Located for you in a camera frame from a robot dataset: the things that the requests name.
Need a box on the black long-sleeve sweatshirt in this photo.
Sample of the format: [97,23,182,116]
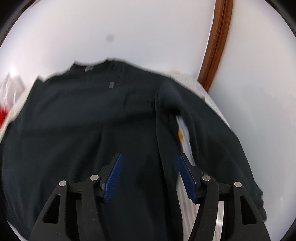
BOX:
[0,59,267,241]

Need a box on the red paper gift bag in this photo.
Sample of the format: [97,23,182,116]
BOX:
[0,107,10,128]

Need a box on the fruit print table cover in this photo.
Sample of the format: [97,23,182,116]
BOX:
[0,73,232,241]

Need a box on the white plastic bag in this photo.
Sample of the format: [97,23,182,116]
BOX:
[1,74,26,109]

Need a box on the brown wooden door frame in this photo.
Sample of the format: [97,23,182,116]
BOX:
[198,0,233,91]

